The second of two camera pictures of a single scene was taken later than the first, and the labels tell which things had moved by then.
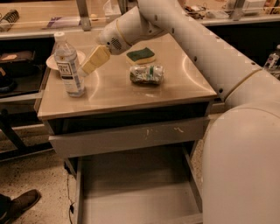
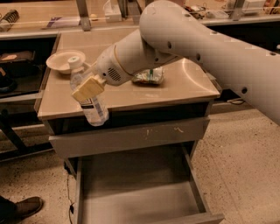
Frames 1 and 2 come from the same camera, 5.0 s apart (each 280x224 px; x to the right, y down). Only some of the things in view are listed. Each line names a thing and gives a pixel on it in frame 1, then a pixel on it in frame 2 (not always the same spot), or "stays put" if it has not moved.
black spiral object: x=12 y=16 stays put
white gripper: x=111 y=35 -> x=108 y=67
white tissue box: x=112 y=10 stays put
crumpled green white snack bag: x=153 y=74 stays put
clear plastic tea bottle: x=67 y=62 -> x=94 y=107
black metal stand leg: x=20 y=150 stays put
